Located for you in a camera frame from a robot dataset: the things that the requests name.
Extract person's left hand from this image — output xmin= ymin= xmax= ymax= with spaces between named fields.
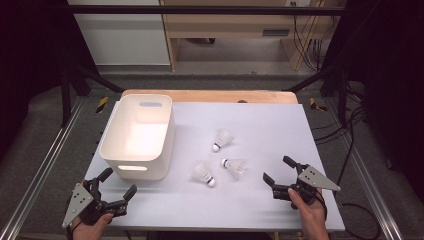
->
xmin=71 ymin=213 xmax=114 ymax=240

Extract light wooden desk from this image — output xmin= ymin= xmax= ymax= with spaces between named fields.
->
xmin=159 ymin=0 xmax=348 ymax=72

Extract white power strip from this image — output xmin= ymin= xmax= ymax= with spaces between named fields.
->
xmin=284 ymin=0 xmax=311 ymax=8

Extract left hand-held gripper cable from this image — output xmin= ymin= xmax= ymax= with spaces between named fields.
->
xmin=65 ymin=221 xmax=81 ymax=240

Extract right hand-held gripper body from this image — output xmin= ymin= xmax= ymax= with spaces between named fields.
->
xmin=272 ymin=161 xmax=342 ymax=210

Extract wooden table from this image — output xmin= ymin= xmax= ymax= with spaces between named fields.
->
xmin=120 ymin=88 xmax=299 ymax=105

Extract white table sheet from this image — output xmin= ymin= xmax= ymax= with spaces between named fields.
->
xmin=81 ymin=101 xmax=346 ymax=233

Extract person's right hand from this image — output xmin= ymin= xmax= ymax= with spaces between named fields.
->
xmin=288 ymin=187 xmax=329 ymax=231

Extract bundle of hanging black cables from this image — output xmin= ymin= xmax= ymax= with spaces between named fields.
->
xmin=291 ymin=1 xmax=326 ymax=71

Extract right hand-held gripper cable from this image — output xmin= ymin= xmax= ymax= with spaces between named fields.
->
xmin=314 ymin=189 xmax=329 ymax=221

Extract aluminium floor rail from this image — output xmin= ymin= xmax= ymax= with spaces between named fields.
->
xmin=0 ymin=96 xmax=86 ymax=240
xmin=324 ymin=98 xmax=404 ymax=240

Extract black frame leg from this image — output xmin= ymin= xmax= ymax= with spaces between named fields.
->
xmin=283 ymin=64 xmax=351 ymax=128
xmin=60 ymin=64 xmax=124 ymax=128

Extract white shuttlecock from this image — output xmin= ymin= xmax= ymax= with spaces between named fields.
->
xmin=220 ymin=158 xmax=248 ymax=181
xmin=211 ymin=129 xmax=234 ymax=153
xmin=192 ymin=162 xmax=217 ymax=188

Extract white cabinet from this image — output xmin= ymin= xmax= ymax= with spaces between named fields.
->
xmin=68 ymin=0 xmax=171 ymax=66

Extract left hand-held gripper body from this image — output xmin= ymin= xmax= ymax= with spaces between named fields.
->
xmin=62 ymin=178 xmax=129 ymax=229

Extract black curtain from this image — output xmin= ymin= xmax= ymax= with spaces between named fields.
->
xmin=323 ymin=0 xmax=424 ymax=194
xmin=0 ymin=0 xmax=98 ymax=161

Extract black horizontal frame bar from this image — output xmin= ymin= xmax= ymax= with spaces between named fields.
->
xmin=63 ymin=4 xmax=354 ymax=16

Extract hand-held gripper cable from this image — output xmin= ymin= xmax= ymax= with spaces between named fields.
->
xmin=314 ymin=189 xmax=329 ymax=221
xmin=65 ymin=221 xmax=81 ymax=240

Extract white plastic storage bin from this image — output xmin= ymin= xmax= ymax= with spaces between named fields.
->
xmin=98 ymin=93 xmax=176 ymax=182

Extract black floor cables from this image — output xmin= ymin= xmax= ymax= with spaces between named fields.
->
xmin=311 ymin=86 xmax=381 ymax=240

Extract yellow black floor tape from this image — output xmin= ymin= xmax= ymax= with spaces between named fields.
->
xmin=95 ymin=96 xmax=110 ymax=114
xmin=309 ymin=97 xmax=328 ymax=113

